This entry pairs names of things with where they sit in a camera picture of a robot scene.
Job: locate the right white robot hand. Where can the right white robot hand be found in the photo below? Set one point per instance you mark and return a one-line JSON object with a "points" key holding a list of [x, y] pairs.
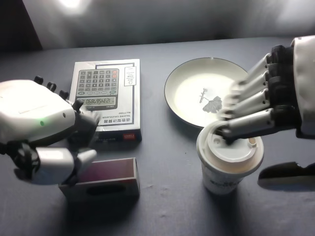
{"points": [[305, 86]]}

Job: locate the grey table cloth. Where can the grey table cloth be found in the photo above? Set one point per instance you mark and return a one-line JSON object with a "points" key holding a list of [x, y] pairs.
{"points": [[157, 209]]}

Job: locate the dark panel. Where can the dark panel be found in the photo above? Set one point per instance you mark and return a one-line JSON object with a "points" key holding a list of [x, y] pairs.
{"points": [[14, 24]]}

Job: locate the boxed calculator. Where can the boxed calculator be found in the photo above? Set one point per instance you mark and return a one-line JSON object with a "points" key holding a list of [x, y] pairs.
{"points": [[128, 103]]}

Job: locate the white paper cup with lid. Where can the white paper cup with lid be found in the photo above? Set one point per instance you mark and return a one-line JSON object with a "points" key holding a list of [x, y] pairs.
{"points": [[221, 172]]}

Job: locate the white plate with dark rim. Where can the white plate with dark rim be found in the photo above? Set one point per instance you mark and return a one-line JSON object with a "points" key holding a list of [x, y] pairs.
{"points": [[192, 88]]}

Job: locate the white backdrop sheet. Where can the white backdrop sheet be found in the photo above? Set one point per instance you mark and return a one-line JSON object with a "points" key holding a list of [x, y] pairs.
{"points": [[157, 19]]}

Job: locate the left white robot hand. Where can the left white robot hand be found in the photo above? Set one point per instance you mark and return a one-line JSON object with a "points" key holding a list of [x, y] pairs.
{"points": [[32, 110]]}

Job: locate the grey cardboard product box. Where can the grey cardboard product box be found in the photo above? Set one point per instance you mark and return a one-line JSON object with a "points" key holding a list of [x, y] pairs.
{"points": [[110, 169]]}

